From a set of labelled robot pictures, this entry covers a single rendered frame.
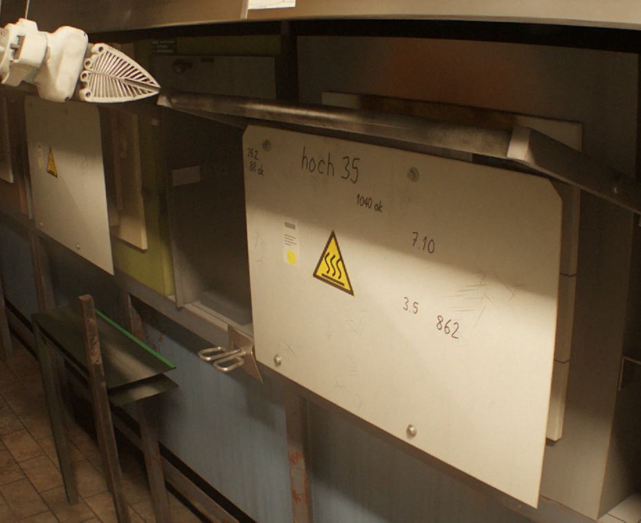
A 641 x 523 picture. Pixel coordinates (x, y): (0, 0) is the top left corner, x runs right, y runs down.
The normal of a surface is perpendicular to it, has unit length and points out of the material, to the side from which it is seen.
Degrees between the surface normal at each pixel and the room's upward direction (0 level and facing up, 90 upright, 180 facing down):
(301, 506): 90
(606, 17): 80
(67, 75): 92
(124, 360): 0
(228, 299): 0
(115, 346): 0
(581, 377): 90
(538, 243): 90
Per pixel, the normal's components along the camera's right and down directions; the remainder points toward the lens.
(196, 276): 0.62, 0.22
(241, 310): -0.03, -0.95
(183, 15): -0.77, 0.04
